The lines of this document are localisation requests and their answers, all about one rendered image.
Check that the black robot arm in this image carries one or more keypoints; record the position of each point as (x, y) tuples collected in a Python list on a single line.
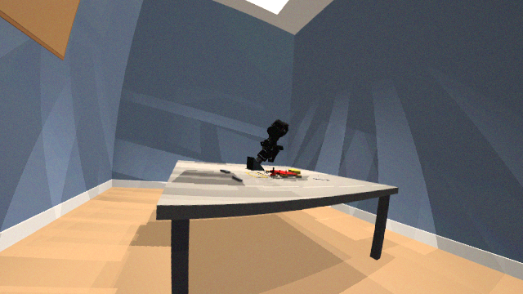
[(277, 129)]

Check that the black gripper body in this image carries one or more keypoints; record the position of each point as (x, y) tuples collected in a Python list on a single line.
[(274, 145)]

